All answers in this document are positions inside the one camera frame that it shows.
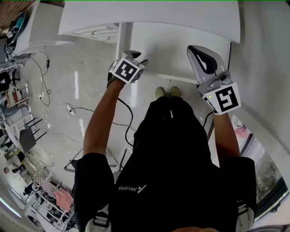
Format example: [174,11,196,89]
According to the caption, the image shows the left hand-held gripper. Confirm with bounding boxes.
[109,50,150,85]

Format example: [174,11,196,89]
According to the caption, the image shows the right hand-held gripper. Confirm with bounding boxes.
[186,45,242,116]

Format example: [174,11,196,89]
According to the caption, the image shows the person's right forearm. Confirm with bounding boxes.
[211,111,241,169]

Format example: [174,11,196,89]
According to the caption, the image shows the person's left forearm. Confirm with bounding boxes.
[83,79,126,160]

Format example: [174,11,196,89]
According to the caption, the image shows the person's left hand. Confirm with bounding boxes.
[106,65,125,89]

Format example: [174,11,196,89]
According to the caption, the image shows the person's left olive shoe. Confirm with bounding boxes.
[155,86,167,99]

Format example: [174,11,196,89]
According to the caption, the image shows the person's olive shoe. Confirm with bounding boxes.
[169,86,183,99]
[155,86,167,99]

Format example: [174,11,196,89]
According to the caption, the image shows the person's right olive shoe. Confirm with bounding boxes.
[169,86,183,99]

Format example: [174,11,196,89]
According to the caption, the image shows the white table with drawers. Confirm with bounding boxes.
[58,0,241,82]

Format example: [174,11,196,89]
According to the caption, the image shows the person's black shorts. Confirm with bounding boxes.
[147,97,197,123]

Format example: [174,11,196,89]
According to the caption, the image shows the white power strip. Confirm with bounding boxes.
[65,103,76,117]

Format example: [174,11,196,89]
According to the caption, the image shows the white side desk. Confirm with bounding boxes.
[13,0,67,55]

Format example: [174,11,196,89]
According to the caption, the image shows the large window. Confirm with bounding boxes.
[232,115,290,219]

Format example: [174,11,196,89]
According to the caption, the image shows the blue basin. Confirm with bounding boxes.
[6,10,28,45]

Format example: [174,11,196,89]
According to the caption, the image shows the grey chair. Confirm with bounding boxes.
[19,117,48,153]

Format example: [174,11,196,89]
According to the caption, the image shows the person's black shirt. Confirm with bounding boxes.
[72,108,258,232]

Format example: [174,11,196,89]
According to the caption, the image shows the black office chair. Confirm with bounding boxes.
[0,71,19,87]

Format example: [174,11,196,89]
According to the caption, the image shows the pink cloth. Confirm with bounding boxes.
[54,189,74,213]

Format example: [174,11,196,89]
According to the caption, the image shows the black wall cable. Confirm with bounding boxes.
[227,41,232,71]

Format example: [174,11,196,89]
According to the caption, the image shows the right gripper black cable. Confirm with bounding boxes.
[201,111,214,128]

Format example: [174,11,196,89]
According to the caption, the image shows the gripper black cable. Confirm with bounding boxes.
[117,97,137,146]
[201,111,214,128]

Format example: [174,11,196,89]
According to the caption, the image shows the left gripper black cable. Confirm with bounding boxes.
[117,97,137,146]

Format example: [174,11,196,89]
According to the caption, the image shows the black floor cable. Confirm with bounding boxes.
[29,50,52,107]

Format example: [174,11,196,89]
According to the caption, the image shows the metal stand frame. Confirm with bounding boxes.
[63,145,128,174]

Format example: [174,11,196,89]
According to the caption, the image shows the white harness strap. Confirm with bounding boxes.
[87,203,110,232]
[236,199,255,232]

